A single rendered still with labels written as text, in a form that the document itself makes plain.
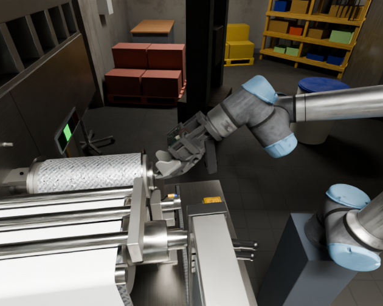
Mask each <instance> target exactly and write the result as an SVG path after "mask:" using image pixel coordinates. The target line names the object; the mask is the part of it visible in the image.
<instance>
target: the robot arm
mask: <svg viewBox="0 0 383 306"><path fill-rule="evenodd" d="M371 117H383V85H378V86H367V87H357V88H351V89H341V90H331V91H325V92H314V93H304V94H298V95H288V96H287V95H286V94H285V93H282V92H275V90H274V89H273V87H272V86H271V85H270V84H269V82H268V81H267V80H266V79H265V77H263V76H261V75H256V76H255V77H253V78H252V79H250V80H249V81H248V82H246V83H244V84H242V85H241V87H240V88H238V89H237V90H236V91H234V93H232V94H231V95H229V96H228V97H227V98H226V99H225V100H223V101H222V102H221V103H219V104H218V105H217V106H215V107H214V108H213V109H212V110H210V111H209V112H208V113H207V115H206V116H205V115H204V114H203V113H202V112H201V111H199V112H198V113H196V114H195V115H194V116H192V117H191V118H190V119H189V120H188V121H186V122H185V123H184V124H182V123H181V122H180V123H179V124H178V125H177V126H175V127H174V128H173V129H172V130H171V131H169V132H168V133H167V134H166V135H167V148H168V149H167V150H168V151H169V152H165V151H157V152H156V157H157V158H158V159H159V161H158V162H157V163H156V167H157V169H158V170H157V172H156V173H160V172H161V174H159V175H158V176H157V177H156V179H158V180H162V179H169V178H172V177H177V176H179V175H181V174H184V173H185V172H187V171H188V170H189V169H190V168H191V167H192V166H194V165H195V164H196V163H197V162H198V161H199V160H200V159H201V157H202V156H203V155H205V160H204V166H205V167H206V168H207V170H208V173H209V174H213V173H216V172H217V164H218V162H217V159H216V153H215V140H217V141H221V140H222V139H223V138H224V137H227V136H229V135H230V134H231V133H233V132H234V131H236V130H237V129H238V128H240V127H241V126H243V125H244V124H245V125H246V126H247V128H248V129H249V130H250V131H251V133H252V134H253V135H254V137H255V138H256V139H257V140H258V142H259V143H260V144H261V145H262V147H263V149H265V151H266V152H267V153H268V154H269V155H270V156H271V157H273V158H280V157H283V156H285V155H288V154H289V153H290V152H292V151H293V150H294V149H295V147H296V145H297V139H296V138H295V136H294V133H293V132H291V130H290V128H289V124H290V123H296V122H297V123H298V122H308V121H326V120H343V119H353V118H371ZM177 127H178V128H177ZM174 130H175V131H174ZM172 131H173V132H172ZM171 132H172V133H171ZM214 139H215V140H214ZM181 161H182V162H181ZM304 232H305V235H306V237H307V238H308V240H309V241H310V242H311V243H312V244H313V245H314V246H315V247H316V248H318V249H320V250H322V251H324V252H326V253H328V254H329V257H330V259H331V260H332V261H333V262H334V263H335V264H337V265H339V266H341V267H343V268H346V269H349V270H354V271H373V270H375V269H377V268H379V266H380V264H381V263H380V261H381V258H380V257H379V253H381V252H383V192H381V193H380V194H379V195H378V196H377V197H376V198H374V199H373V200H372V201H371V200H370V198H369V196H367V195H366V193H364V192H363V191H361V190H360V189H358V188H356V187H353V186H351V185H346V184H335V185H332V186H331V187H330V188H329V190H328V191H327V192H326V195H325V197H324V199H323V201H322V203H321V205H320V207H319V209H318V211H317V212H316V213H315V214H314V215H313V216H311V217H310V218H309V219H308V220H307V221H306V223H305V226H304Z"/></svg>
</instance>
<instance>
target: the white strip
mask: <svg viewBox="0 0 383 306"><path fill-rule="evenodd" d="M116 257H117V256H111V257H101V258H95V259H85V260H74V261H68V262H57V263H47V264H41V265H31V266H24V267H14V268H4V269H0V306H125V305H124V303H123V301H122V298H121V296H120V294H119V291H118V289H117V287H116V285H120V284H126V283H127V281H128V264H127V263H116Z"/></svg>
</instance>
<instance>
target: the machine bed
mask: <svg viewBox="0 0 383 306"><path fill-rule="evenodd" d="M175 185H179V186H180V192H181V202H182V212H183V218H184V229H185V230H187V205H194V204H200V203H202V200H204V198H209V197H220V199H221V201H222V202H225V204H226V201H225V198H224V194H223V191H222V189H221V185H220V182H219V180H211V181H203V182H190V183H176V184H168V185H165V196H167V195H168V194H175ZM226 208H227V205H226ZM174 218H176V221H175V226H168V230H169V229H175V228H179V226H178V213H177V210H176V212H174ZM226 223H227V227H228V230H229V234H230V238H231V239H237V238H236V234H235V230H234V228H233V224H232V221H231V218H230V214H229V210H228V208H227V219H226ZM177 257H178V262H177V263H168V264H163V265H160V263H158V271H151V272H146V273H136V274H135V278H134V285H133V289H132V291H131V293H130V294H129V295H130V298H131V300H132V303H133V305H134V306H186V305H185V292H184V279H183V272H182V259H181V249H179V250H177ZM237 261H238V265H239V268H240V272H241V276H242V278H243V282H244V286H245V289H246V293H247V297H248V300H249V303H250V306H258V305H257V301H256V298H255V295H254V291H253V289H252V286H251V282H250V279H249V275H248V273H247V270H246V266H245V263H244V260H242V259H237Z"/></svg>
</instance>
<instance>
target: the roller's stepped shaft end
mask: <svg viewBox="0 0 383 306"><path fill-rule="evenodd" d="M167 244H168V251H169V250H179V249H184V248H185V247H187V229H184V230H183V228H175V229H167Z"/></svg>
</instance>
